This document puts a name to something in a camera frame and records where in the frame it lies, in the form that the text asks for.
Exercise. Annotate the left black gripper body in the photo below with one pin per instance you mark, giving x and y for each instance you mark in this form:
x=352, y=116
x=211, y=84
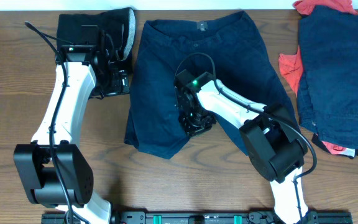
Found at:
x=111, y=83

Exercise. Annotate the navy blue shorts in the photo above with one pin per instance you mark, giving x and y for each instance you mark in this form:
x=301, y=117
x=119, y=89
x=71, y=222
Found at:
x=230, y=46

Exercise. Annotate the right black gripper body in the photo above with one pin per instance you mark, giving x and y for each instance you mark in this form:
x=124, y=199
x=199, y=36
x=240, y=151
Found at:
x=196, y=121

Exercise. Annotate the navy shorts in pile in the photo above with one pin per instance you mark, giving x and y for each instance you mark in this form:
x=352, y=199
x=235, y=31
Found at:
x=327, y=97

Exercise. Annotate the red garment in pile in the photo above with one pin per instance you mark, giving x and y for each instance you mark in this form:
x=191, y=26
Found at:
x=291, y=66

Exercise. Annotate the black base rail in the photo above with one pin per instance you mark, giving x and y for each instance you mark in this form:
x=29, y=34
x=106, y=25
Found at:
x=263, y=217

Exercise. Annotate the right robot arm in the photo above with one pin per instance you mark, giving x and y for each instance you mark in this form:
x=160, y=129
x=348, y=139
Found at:
x=275, y=147

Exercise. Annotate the black folded shorts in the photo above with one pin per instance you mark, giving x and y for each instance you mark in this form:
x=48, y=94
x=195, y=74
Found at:
x=119, y=24

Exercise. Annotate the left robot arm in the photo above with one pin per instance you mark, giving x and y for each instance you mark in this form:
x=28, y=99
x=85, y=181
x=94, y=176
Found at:
x=53, y=171

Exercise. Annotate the black white garment under pile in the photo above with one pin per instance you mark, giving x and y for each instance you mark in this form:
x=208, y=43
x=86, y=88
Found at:
x=334, y=149

